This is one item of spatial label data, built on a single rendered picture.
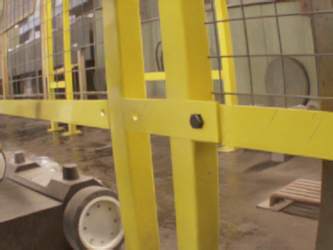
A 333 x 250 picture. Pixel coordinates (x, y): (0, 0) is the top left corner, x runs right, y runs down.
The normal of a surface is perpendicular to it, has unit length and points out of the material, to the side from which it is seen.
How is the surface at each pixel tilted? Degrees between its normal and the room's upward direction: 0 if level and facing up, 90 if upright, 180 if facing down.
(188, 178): 90
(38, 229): 90
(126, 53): 90
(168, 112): 90
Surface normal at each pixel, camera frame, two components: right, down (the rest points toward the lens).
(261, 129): -0.79, 0.16
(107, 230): 0.72, 0.06
